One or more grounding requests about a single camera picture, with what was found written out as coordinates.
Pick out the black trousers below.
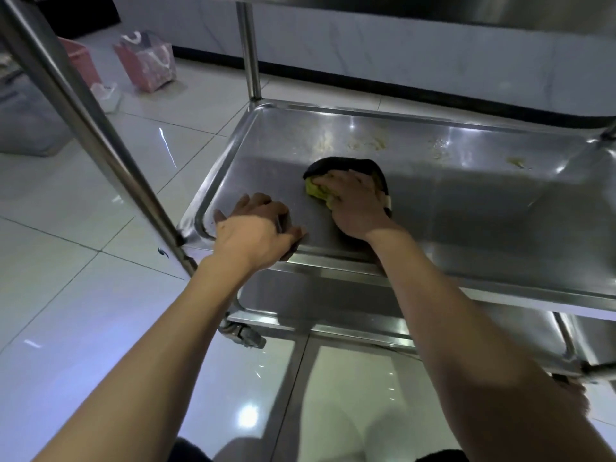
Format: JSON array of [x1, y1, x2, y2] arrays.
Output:
[[171, 437, 470, 462]]

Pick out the pink patterned bag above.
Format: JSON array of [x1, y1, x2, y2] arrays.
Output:
[[113, 31, 178, 94]]

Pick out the black furniture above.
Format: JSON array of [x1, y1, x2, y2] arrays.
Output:
[[38, 0, 121, 42]]

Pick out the grey translucent storage bin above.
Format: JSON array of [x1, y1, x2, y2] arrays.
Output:
[[0, 57, 74, 157]]

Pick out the black grip steel cart handle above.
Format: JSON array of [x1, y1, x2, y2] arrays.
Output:
[[0, 0, 264, 280]]

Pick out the person's left forearm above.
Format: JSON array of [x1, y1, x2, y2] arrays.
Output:
[[33, 257, 261, 462]]

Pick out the white marble counter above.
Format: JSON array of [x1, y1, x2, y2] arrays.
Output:
[[110, 0, 616, 130]]

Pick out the person's left hand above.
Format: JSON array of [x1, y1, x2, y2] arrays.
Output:
[[211, 192, 308, 275]]

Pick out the person's right forearm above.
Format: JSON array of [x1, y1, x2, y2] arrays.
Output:
[[368, 225, 616, 462]]

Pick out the grey and yellow cleaning cloth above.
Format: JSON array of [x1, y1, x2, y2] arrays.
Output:
[[303, 157, 395, 219]]

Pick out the person's right hand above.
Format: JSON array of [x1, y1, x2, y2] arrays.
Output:
[[315, 169, 400, 244]]

